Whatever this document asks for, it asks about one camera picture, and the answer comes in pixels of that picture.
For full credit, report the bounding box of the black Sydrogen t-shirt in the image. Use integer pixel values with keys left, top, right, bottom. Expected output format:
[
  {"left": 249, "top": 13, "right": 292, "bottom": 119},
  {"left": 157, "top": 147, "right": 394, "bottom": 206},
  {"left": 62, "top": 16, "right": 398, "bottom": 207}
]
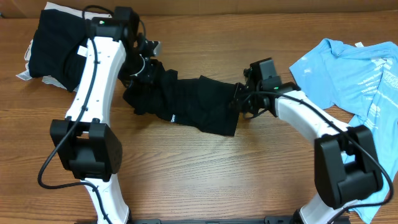
[{"left": 123, "top": 60, "right": 239, "bottom": 136}]

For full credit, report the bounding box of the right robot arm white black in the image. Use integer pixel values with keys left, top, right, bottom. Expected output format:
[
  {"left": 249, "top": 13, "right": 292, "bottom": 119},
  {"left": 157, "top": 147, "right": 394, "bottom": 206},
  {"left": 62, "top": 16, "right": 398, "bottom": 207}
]
[{"left": 232, "top": 82, "right": 383, "bottom": 223}]

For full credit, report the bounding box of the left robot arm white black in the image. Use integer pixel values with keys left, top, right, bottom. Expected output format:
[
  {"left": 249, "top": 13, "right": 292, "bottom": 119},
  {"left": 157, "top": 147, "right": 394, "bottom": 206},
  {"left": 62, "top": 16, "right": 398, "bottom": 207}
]
[{"left": 37, "top": 17, "right": 160, "bottom": 223}]

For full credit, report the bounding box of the folded beige garment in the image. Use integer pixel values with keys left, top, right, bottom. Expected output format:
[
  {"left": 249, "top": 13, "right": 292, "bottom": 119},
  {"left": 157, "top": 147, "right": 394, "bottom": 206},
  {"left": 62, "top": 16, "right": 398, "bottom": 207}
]
[{"left": 44, "top": 2, "right": 112, "bottom": 19}]

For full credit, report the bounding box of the folded black garment on pile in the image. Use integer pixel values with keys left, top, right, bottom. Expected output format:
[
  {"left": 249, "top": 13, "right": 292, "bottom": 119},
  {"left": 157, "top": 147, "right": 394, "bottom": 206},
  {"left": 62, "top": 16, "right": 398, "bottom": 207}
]
[{"left": 29, "top": 9, "right": 88, "bottom": 92}]

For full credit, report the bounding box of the light blue t-shirt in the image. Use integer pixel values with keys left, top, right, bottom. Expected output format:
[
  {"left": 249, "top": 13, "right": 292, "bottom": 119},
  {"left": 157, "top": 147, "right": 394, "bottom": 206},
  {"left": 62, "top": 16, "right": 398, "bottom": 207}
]
[{"left": 289, "top": 38, "right": 398, "bottom": 223}]

